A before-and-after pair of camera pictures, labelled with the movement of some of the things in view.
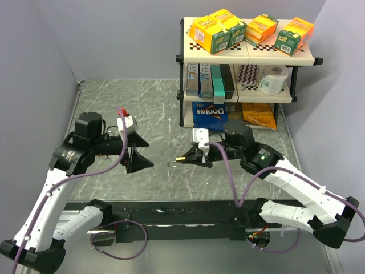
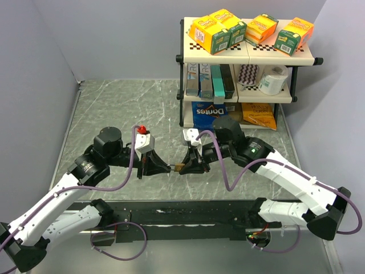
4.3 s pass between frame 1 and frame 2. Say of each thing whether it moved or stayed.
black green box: stayed
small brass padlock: moved
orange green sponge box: stayed
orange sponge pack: stayed
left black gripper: moved
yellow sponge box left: stayed
